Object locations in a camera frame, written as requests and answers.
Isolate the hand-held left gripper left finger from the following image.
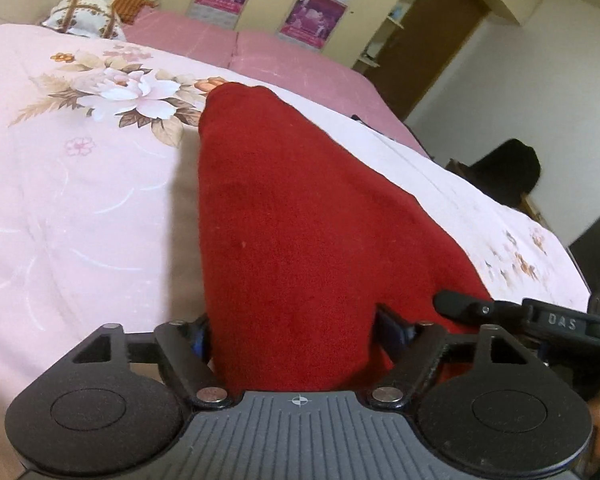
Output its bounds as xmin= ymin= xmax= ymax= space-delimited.
xmin=71 ymin=314 xmax=231 ymax=409

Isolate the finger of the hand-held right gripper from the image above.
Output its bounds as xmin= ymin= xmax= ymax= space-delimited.
xmin=432 ymin=289 xmax=528 ymax=327

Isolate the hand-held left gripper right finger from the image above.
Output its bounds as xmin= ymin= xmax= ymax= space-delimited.
xmin=367 ymin=303 xmax=547 ymax=411

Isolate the red garment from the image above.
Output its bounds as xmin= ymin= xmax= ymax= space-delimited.
xmin=197 ymin=81 xmax=495 ymax=394

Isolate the dark furniture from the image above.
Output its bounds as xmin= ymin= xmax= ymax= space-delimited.
xmin=566 ymin=204 xmax=600 ymax=297

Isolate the black chair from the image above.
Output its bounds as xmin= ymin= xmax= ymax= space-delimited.
xmin=446 ymin=138 xmax=542 ymax=209

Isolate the pink floral blanket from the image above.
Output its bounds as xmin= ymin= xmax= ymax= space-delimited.
xmin=0 ymin=22 xmax=595 ymax=480

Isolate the brown wooden door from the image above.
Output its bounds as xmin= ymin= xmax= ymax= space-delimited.
xmin=364 ymin=0 xmax=492 ymax=123

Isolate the pink bed sheet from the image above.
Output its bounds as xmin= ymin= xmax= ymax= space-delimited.
xmin=122 ymin=10 xmax=431 ymax=160

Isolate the orange patterned pillow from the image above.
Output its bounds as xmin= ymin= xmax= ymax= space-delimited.
xmin=114 ymin=0 xmax=159 ymax=27

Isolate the floral patterned pillow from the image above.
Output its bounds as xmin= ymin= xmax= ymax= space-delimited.
xmin=41 ymin=0 xmax=127 ymax=42

